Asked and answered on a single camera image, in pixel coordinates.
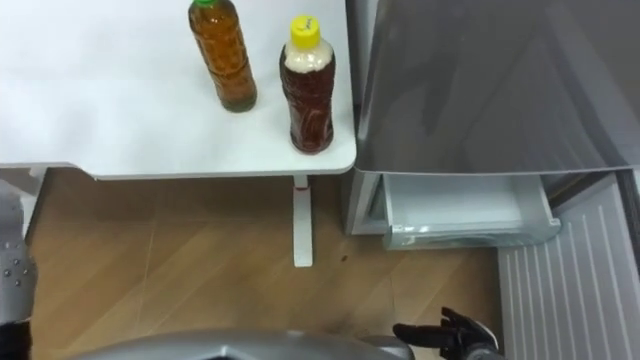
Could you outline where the open translucent fridge drawer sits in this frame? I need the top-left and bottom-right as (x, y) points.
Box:
(381, 172), (562, 251)

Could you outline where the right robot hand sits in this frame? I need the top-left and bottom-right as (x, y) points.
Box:
(392, 306), (501, 360)

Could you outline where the open ribbed fridge door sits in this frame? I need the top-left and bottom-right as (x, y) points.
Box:
(496, 168), (640, 360)

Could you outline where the robot body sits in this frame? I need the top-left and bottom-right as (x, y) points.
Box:
(64, 327), (417, 360)

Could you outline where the amber tea bottle green cap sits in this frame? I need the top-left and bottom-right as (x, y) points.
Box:
(187, 0), (259, 114)

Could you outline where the white desk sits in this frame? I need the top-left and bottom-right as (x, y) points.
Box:
(0, 0), (358, 269)

